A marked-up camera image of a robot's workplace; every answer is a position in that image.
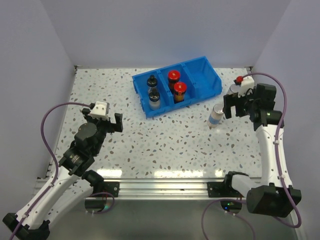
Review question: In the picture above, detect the black cap white spice jar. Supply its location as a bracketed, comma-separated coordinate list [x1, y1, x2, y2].
[148, 89, 161, 110]

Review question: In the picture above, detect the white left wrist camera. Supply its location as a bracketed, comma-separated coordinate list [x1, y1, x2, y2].
[89, 101, 110, 120]

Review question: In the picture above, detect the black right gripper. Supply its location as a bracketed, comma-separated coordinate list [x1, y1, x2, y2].
[222, 87, 258, 119]

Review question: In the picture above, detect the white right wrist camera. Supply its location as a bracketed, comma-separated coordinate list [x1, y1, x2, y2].
[234, 76, 255, 98]

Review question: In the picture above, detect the red lid sauce jar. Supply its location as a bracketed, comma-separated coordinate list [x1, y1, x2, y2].
[167, 70, 181, 91]
[173, 81, 187, 103]

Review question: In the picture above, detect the aluminium mounting rail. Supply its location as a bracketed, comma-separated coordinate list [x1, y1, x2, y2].
[31, 177, 263, 200]

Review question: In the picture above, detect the blue three-compartment plastic bin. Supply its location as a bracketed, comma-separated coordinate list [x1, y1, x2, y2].
[132, 56, 222, 118]

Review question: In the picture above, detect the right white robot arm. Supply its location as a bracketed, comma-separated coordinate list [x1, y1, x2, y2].
[222, 83, 302, 218]

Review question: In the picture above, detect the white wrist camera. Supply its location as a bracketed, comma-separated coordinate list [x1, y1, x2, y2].
[89, 101, 110, 120]
[234, 76, 255, 98]

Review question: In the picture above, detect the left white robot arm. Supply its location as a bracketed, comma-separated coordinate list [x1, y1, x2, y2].
[2, 108, 123, 240]

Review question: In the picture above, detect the silver lid blue label jar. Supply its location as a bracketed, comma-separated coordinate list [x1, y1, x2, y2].
[227, 84, 241, 95]

